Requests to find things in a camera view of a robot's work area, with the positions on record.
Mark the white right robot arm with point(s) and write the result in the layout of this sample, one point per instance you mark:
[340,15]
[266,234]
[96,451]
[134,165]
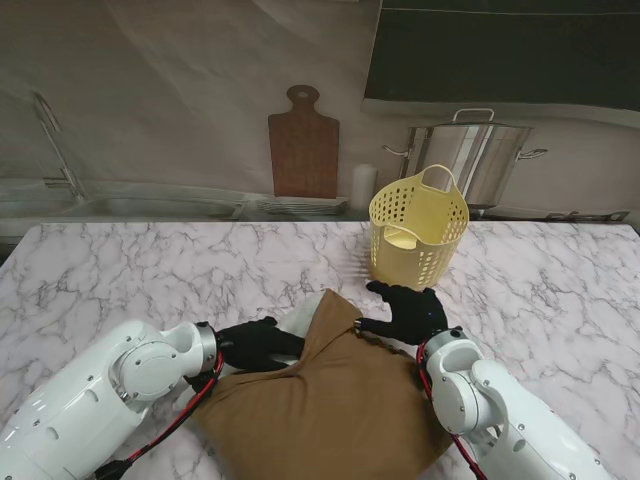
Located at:
[490,415]

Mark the chrome kitchen faucet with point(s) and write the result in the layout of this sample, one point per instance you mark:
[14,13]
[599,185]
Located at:
[76,190]

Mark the brown pillowcase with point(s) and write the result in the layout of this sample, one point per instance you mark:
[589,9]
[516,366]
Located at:
[330,410]

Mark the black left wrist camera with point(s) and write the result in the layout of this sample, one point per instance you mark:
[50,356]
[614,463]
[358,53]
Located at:
[200,385]

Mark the steel kitchen sink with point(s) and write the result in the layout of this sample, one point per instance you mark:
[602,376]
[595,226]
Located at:
[150,206]

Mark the black stove grate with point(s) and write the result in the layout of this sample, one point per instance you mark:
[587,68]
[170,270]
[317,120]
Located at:
[590,216]

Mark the dark range hood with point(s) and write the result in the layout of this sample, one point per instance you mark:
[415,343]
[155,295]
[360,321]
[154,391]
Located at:
[500,50]

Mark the large steel stockpot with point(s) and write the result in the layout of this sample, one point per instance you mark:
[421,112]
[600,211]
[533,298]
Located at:
[480,155]

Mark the yellow perforated laundry basket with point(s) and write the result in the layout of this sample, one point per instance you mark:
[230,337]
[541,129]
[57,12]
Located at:
[425,220]

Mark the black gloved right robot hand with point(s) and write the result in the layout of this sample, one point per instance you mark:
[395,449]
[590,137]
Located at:
[412,312]

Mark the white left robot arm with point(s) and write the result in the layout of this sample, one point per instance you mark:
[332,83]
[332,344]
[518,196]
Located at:
[100,400]

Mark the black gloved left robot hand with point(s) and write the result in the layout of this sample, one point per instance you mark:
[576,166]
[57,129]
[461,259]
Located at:
[255,347]

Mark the white pillow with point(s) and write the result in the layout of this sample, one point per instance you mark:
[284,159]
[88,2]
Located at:
[300,320]

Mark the brown wooden cutting board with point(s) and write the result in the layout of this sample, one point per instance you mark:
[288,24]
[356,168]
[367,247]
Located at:
[302,150]

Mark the stack of white plates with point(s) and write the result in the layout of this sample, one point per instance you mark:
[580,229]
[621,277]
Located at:
[300,206]

